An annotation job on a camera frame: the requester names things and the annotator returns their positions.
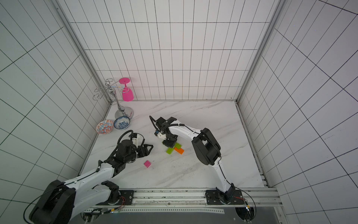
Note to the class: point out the chrome glass holder stand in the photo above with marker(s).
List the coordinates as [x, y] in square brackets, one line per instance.
[111, 90]

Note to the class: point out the blue floral ceramic bowl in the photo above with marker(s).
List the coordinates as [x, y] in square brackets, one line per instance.
[121, 123]

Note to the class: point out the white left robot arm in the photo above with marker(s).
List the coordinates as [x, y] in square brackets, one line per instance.
[61, 201]

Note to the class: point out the green lego brick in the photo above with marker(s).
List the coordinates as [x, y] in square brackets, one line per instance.
[170, 150]
[178, 145]

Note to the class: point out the orange patterned ceramic bowl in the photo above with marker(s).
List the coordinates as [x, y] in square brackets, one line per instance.
[105, 127]

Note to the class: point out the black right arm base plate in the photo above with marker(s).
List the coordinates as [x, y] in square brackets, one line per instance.
[216, 197]

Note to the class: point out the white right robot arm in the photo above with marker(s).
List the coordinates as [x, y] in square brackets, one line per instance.
[206, 147]

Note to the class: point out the pink wine glass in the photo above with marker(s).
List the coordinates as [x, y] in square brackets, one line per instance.
[127, 93]

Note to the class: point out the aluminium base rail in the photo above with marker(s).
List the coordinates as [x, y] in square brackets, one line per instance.
[188, 200]

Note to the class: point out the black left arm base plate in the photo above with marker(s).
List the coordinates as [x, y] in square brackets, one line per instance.
[123, 197]

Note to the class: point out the pink square lego brick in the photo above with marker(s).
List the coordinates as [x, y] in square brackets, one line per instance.
[147, 164]

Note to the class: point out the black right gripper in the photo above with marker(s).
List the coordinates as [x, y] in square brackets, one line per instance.
[169, 141]

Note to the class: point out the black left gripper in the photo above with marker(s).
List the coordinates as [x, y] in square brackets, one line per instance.
[142, 149]

